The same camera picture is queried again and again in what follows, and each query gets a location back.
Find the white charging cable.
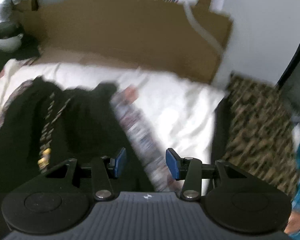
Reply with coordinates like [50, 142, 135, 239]
[168, 0, 225, 55]

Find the brown cardboard sheet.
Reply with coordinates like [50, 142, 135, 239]
[14, 0, 233, 84]

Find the leopard print garment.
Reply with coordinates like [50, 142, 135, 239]
[211, 75, 299, 197]

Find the white bear print duvet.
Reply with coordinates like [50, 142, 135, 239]
[0, 58, 228, 193]

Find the grey plush toy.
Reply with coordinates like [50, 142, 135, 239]
[0, 22, 24, 53]

